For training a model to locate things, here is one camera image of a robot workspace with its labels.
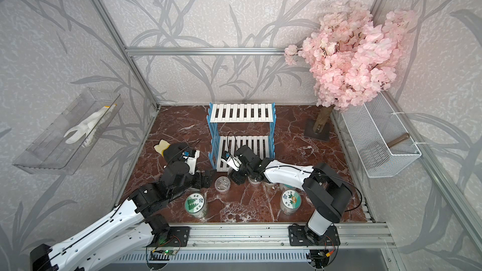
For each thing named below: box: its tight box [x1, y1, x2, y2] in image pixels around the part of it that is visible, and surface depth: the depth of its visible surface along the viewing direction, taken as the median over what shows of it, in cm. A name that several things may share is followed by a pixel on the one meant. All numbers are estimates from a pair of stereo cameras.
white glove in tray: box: [63, 104, 118, 147], surface depth 68 cm
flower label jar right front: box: [279, 189, 302, 216], surface depth 77 cm
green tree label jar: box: [183, 192, 208, 219], surface depth 76 cm
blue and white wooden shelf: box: [205, 102, 277, 173], surface depth 101 cm
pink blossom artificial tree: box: [284, 1, 418, 142], surface depth 68 cm
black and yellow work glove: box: [153, 139, 171, 157], surface depth 102 cm
